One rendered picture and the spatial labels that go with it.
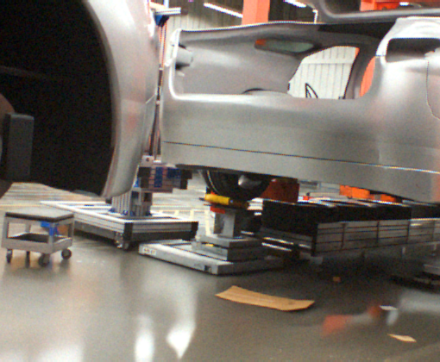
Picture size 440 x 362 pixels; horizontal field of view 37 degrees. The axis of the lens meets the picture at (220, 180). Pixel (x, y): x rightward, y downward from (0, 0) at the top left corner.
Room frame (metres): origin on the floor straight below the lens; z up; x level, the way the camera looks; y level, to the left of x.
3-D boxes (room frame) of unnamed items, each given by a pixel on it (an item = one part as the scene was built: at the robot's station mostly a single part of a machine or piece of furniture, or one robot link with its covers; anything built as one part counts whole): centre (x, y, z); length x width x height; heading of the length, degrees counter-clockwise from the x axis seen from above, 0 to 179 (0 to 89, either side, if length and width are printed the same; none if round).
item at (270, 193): (5.54, -0.41, 0.69); 0.52 x 0.17 x 0.35; 49
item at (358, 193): (7.00, -1.67, 0.69); 0.52 x 0.17 x 0.35; 49
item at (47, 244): (4.53, 1.20, 0.17); 0.43 x 0.36 x 0.34; 173
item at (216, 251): (5.10, -0.13, 0.13); 0.50 x 0.36 x 0.10; 139
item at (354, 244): (6.43, -1.29, 0.14); 2.47 x 0.85 x 0.27; 139
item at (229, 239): (5.10, -0.13, 0.32); 0.40 x 0.30 x 0.28; 139
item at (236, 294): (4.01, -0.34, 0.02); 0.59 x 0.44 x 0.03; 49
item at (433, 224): (6.17, -1.60, 0.28); 2.47 x 0.06 x 0.22; 139
